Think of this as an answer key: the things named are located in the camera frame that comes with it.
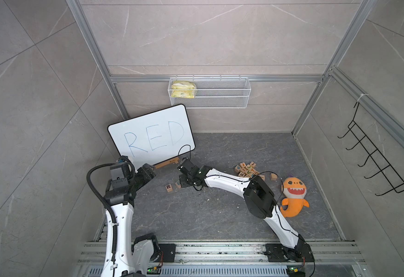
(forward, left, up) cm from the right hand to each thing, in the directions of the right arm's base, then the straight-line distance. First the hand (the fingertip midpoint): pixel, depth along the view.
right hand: (183, 180), depth 92 cm
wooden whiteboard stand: (+13, +6, +1) cm, 15 cm away
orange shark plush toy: (-8, -57, +3) cm, 58 cm away
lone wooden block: (+3, -51, -3) cm, 51 cm away
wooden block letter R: (-3, +8, -2) cm, 8 cm away
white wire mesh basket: (+45, -16, +26) cm, 54 cm away
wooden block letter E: (-6, +1, +8) cm, 10 cm away
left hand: (-3, +13, +18) cm, 22 cm away
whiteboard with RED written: (+19, +16, +15) cm, 29 cm away
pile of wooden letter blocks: (+7, -37, -2) cm, 38 cm away
